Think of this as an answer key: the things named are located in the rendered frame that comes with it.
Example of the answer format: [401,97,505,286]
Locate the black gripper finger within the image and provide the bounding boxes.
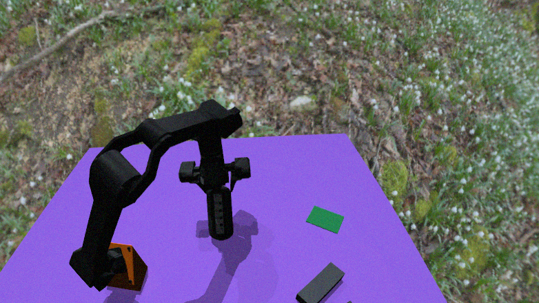
[230,173,242,192]
[189,175,207,193]

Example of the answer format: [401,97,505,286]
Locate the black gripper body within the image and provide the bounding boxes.
[179,148,251,182]

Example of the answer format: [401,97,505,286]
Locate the green rectangular block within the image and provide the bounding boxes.
[306,205,344,233]

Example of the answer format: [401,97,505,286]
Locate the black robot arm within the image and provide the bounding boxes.
[69,99,243,292]

